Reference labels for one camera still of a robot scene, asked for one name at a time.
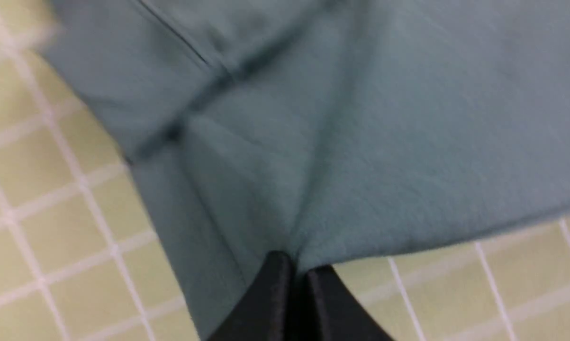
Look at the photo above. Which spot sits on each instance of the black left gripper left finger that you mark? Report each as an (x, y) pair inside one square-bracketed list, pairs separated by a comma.
[(261, 314)]

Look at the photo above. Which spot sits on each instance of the green long-sleeve shirt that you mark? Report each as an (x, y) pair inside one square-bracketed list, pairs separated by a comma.
[(317, 132)]

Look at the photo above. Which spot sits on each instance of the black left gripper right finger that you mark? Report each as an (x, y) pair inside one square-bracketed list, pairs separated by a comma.
[(334, 314)]

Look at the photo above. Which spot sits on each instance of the green checkered tablecloth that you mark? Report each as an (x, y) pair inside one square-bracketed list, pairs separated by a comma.
[(79, 260)]

